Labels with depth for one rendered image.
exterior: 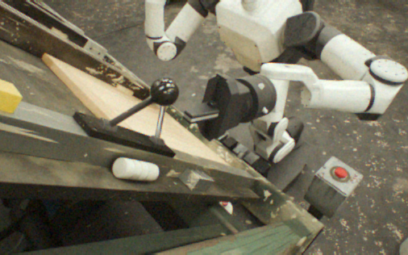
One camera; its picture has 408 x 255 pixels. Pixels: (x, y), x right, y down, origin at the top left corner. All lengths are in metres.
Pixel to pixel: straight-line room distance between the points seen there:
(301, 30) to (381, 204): 1.63
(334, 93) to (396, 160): 1.97
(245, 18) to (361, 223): 1.59
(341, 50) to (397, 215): 1.64
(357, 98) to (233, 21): 0.50
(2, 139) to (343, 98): 0.61
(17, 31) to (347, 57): 0.81
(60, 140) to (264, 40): 0.73
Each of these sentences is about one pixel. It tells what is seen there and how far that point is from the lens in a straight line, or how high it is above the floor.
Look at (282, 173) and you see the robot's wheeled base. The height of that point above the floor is 0.17.
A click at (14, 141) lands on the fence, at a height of 1.53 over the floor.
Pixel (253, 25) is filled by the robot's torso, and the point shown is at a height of 1.31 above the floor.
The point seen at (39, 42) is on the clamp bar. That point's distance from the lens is 0.87.
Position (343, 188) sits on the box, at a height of 0.93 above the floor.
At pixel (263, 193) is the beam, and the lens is 1.02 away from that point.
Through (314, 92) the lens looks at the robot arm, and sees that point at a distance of 0.66.
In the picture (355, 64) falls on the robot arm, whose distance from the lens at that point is 0.81.
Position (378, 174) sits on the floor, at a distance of 2.45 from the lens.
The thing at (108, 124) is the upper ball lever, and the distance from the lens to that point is 0.42.
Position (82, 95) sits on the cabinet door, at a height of 1.33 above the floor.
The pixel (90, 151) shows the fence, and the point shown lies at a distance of 0.41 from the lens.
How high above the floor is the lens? 1.75
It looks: 47 degrees down
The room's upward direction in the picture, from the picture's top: straight up
